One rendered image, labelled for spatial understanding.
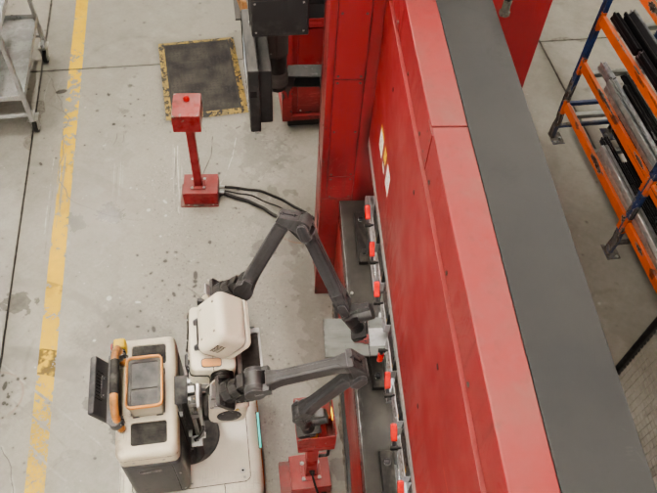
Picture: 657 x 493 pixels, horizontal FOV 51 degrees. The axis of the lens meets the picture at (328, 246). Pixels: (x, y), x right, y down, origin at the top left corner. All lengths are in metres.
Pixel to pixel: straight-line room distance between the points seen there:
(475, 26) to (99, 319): 2.86
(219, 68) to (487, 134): 3.94
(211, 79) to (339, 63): 2.71
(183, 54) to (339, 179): 2.67
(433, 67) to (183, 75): 3.73
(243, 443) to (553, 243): 2.20
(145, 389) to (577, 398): 1.93
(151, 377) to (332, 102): 1.39
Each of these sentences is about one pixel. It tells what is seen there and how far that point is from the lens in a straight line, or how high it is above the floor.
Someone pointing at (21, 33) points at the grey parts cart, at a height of 0.33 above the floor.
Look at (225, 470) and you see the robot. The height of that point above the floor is 0.28.
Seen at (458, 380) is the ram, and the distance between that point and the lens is 1.72.
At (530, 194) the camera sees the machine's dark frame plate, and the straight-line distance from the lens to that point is 1.76.
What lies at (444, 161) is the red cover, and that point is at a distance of 1.77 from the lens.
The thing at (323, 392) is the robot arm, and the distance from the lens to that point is 2.66.
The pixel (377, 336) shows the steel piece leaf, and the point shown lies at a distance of 2.94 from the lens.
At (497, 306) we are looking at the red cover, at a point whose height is 2.30.
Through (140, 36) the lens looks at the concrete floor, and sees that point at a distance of 6.03.
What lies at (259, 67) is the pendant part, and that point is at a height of 1.57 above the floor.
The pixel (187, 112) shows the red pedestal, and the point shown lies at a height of 0.80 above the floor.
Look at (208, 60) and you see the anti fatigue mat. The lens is 5.70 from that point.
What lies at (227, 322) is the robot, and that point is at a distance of 2.53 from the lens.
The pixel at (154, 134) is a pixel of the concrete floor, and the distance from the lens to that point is 5.16.
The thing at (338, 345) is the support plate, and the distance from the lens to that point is 2.91.
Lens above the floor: 3.56
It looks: 53 degrees down
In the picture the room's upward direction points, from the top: 4 degrees clockwise
